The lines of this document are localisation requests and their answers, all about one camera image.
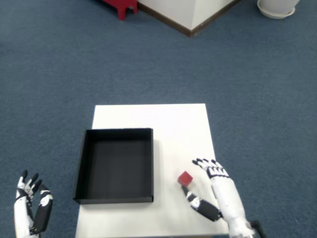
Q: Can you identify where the red cube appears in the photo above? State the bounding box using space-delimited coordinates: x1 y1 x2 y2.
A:
177 171 194 187

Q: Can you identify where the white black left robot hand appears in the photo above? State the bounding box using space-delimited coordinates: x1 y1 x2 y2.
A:
13 170 54 238

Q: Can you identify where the red plastic stool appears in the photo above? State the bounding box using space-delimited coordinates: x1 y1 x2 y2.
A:
101 0 139 21

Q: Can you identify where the brown wall baseboard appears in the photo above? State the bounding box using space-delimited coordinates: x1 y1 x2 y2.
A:
137 0 245 38

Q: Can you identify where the white pot saucer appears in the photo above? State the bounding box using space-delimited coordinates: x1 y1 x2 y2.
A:
257 0 296 20

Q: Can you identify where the white plant pot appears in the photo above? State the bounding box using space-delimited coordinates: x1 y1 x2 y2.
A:
259 0 301 14

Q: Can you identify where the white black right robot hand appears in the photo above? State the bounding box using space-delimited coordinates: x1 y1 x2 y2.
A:
182 158 255 238

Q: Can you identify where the black open box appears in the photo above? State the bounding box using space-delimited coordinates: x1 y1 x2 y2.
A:
72 127 154 205

